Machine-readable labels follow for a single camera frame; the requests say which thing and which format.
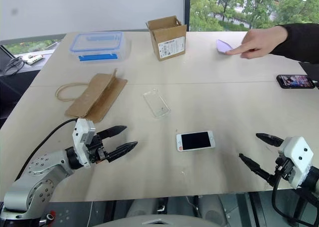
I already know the brown paper bag with handle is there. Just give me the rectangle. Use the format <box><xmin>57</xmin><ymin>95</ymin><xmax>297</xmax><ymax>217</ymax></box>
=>
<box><xmin>55</xmin><ymin>68</ymin><xmax>128</xmax><ymax>124</ymax></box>

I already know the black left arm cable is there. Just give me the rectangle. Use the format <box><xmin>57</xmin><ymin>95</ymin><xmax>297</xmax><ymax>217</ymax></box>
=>
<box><xmin>14</xmin><ymin>118</ymin><xmax>80</xmax><ymax>182</ymax></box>

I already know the clear phone case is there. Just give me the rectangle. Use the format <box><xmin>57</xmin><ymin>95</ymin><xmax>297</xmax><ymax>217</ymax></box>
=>
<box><xmin>143</xmin><ymin>88</ymin><xmax>172</xmax><ymax>119</ymax></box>

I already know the grey cable bundle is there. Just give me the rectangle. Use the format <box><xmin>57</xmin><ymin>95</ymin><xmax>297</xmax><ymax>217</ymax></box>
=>
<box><xmin>0</xmin><ymin>56</ymin><xmax>26</xmax><ymax>77</ymax></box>

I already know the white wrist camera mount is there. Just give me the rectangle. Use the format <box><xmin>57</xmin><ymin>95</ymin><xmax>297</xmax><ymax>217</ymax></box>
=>
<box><xmin>278</xmin><ymin>136</ymin><xmax>314</xmax><ymax>189</ymax></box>
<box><xmin>72</xmin><ymin>118</ymin><xmax>97</xmax><ymax>168</ymax></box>

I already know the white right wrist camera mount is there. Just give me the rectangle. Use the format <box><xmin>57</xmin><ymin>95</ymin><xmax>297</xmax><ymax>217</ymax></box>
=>
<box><xmin>278</xmin><ymin>136</ymin><xmax>314</xmax><ymax>189</ymax></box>

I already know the white device with red parts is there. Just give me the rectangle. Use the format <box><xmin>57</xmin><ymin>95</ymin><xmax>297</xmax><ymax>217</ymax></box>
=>
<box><xmin>21</xmin><ymin>53</ymin><xmax>46</xmax><ymax>65</ymax></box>

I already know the black window frame post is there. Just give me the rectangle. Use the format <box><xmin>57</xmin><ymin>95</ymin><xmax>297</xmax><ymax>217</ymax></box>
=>
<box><xmin>183</xmin><ymin>0</ymin><xmax>191</xmax><ymax>32</ymax></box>

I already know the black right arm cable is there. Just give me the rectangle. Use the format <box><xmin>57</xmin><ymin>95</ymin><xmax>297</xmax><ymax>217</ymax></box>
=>
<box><xmin>271</xmin><ymin>162</ymin><xmax>319</xmax><ymax>225</ymax></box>

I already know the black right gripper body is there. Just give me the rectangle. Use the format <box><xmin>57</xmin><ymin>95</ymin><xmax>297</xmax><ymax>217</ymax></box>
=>
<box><xmin>274</xmin><ymin>156</ymin><xmax>297</xmax><ymax>182</ymax></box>

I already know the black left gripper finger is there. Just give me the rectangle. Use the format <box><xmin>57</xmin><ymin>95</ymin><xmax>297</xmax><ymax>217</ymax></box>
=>
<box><xmin>96</xmin><ymin>125</ymin><xmax>128</xmax><ymax>140</ymax></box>
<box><xmin>106</xmin><ymin>141</ymin><xmax>139</xmax><ymax>163</ymax></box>

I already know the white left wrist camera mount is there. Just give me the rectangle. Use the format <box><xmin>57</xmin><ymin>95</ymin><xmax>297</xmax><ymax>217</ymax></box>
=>
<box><xmin>72</xmin><ymin>118</ymin><xmax>97</xmax><ymax>168</ymax></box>

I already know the clear container with blue lid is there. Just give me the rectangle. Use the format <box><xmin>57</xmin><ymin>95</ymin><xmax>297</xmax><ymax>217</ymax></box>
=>
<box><xmin>68</xmin><ymin>31</ymin><xmax>125</xmax><ymax>64</ymax></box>

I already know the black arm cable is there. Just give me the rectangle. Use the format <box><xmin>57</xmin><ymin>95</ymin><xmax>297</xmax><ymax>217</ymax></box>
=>
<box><xmin>271</xmin><ymin>162</ymin><xmax>319</xmax><ymax>225</ymax></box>
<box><xmin>14</xmin><ymin>118</ymin><xmax>80</xmax><ymax>182</ymax></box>

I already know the dark side table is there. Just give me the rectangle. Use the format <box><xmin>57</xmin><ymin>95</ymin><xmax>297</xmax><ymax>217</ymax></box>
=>
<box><xmin>0</xmin><ymin>44</ymin><xmax>54</xmax><ymax>129</ymax></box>

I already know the light purple folded sheet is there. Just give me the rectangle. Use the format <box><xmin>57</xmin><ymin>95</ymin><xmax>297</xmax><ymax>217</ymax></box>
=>
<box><xmin>215</xmin><ymin>39</ymin><xmax>240</xmax><ymax>54</ymax></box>

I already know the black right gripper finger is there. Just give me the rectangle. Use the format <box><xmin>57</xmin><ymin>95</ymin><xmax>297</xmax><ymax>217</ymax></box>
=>
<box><xmin>256</xmin><ymin>133</ymin><xmax>285</xmax><ymax>147</ymax></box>
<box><xmin>239</xmin><ymin>153</ymin><xmax>277</xmax><ymax>187</ymax></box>

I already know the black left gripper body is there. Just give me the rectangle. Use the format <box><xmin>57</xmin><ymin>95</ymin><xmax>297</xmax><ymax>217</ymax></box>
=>
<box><xmin>86</xmin><ymin>133</ymin><xmax>111</xmax><ymax>164</ymax></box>

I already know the white smartphone with red sticker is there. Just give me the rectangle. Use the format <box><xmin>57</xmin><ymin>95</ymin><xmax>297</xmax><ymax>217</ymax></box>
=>
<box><xmin>175</xmin><ymin>130</ymin><xmax>216</xmax><ymax>153</ymax></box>

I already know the person's bare hand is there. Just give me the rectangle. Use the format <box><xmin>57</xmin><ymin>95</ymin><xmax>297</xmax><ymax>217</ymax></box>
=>
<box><xmin>226</xmin><ymin>25</ymin><xmax>289</xmax><ymax>60</ymax></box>

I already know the black smartphone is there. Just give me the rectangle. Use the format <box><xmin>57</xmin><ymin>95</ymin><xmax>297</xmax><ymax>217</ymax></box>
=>
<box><xmin>276</xmin><ymin>74</ymin><xmax>316</xmax><ymax>89</ymax></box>

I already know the open cardboard box with label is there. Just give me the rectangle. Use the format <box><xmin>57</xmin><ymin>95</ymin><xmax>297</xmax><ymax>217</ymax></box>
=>
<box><xmin>146</xmin><ymin>15</ymin><xmax>187</xmax><ymax>62</ymax></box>

